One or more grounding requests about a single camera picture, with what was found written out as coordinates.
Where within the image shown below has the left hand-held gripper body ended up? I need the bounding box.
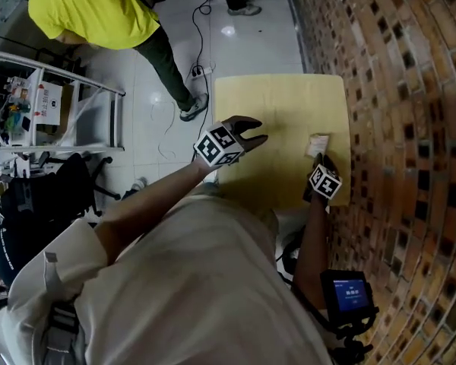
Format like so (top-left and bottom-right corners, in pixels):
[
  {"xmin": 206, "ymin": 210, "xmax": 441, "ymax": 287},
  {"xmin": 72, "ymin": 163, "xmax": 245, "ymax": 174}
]
[{"xmin": 192, "ymin": 116, "xmax": 252, "ymax": 167}]

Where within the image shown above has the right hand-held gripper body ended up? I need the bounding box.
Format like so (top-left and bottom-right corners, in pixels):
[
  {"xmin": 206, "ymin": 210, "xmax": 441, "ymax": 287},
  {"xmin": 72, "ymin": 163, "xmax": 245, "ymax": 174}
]
[{"xmin": 302, "ymin": 157, "xmax": 344, "ymax": 205}]

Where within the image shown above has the person's right forearm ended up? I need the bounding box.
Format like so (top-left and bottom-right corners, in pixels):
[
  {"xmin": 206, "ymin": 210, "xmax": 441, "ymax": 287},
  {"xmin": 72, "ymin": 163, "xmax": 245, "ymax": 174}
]
[{"xmin": 291, "ymin": 195, "xmax": 331, "ymax": 312}]

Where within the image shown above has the person's left forearm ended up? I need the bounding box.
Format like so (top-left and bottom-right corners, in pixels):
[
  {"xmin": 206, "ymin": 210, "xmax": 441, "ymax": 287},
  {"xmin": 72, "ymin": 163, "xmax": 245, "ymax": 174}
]
[{"xmin": 94, "ymin": 160, "xmax": 214, "ymax": 265}]

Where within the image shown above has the small clear plastic packet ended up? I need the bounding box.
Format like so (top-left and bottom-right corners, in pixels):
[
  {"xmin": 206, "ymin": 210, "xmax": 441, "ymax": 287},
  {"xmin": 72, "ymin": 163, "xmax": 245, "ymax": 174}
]
[{"xmin": 306, "ymin": 132, "xmax": 331, "ymax": 160}]

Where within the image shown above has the yellow wooden table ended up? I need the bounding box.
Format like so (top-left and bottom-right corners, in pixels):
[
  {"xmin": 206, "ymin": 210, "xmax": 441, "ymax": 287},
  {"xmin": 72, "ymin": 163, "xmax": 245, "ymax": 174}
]
[{"xmin": 214, "ymin": 73, "xmax": 353, "ymax": 208}]

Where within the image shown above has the black screen device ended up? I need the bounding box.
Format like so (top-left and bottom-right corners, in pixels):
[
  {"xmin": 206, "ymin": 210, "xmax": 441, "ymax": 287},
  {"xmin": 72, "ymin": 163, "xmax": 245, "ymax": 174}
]
[{"xmin": 320, "ymin": 268, "xmax": 380, "ymax": 325}]

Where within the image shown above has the person's beige clothing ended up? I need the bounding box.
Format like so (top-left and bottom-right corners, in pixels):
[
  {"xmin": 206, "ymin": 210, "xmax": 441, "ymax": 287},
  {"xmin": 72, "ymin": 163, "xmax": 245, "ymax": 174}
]
[{"xmin": 5, "ymin": 194, "xmax": 334, "ymax": 365}]

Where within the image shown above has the white metal shelf rack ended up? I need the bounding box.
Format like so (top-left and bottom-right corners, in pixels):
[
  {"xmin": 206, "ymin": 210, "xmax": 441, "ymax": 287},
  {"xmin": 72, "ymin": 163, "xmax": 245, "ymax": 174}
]
[{"xmin": 0, "ymin": 49, "xmax": 127, "ymax": 154}]

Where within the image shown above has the black office chair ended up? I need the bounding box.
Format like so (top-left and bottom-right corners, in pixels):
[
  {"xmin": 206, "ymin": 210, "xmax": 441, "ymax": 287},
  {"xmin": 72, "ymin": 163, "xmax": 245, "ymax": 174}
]
[{"xmin": 2, "ymin": 151, "xmax": 122, "ymax": 226}]

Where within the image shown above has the white sign paper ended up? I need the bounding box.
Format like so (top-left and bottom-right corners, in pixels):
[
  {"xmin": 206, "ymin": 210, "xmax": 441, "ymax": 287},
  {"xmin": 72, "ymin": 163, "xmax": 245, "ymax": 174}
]
[{"xmin": 30, "ymin": 81, "xmax": 65, "ymax": 127}]

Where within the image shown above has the black device cable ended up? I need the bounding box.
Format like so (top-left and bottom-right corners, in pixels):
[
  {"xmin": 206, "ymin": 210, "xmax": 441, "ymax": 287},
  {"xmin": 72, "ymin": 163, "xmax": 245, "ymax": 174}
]
[{"xmin": 275, "ymin": 230, "xmax": 309, "ymax": 284}]

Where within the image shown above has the black floor cable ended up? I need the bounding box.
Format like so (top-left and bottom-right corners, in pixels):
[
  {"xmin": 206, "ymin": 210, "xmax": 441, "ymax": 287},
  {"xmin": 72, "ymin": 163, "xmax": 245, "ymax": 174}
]
[{"xmin": 191, "ymin": 0, "xmax": 215, "ymax": 129}]

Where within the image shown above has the black flexible device mount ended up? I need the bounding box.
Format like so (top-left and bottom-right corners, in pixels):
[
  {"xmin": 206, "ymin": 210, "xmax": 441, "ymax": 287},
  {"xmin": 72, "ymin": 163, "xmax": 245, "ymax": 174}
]
[{"xmin": 296, "ymin": 287, "xmax": 382, "ymax": 365}]

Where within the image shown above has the grey harness strap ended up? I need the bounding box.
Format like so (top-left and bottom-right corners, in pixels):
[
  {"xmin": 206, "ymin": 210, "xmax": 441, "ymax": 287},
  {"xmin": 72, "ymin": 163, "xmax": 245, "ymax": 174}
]
[{"xmin": 43, "ymin": 252, "xmax": 85, "ymax": 365}]

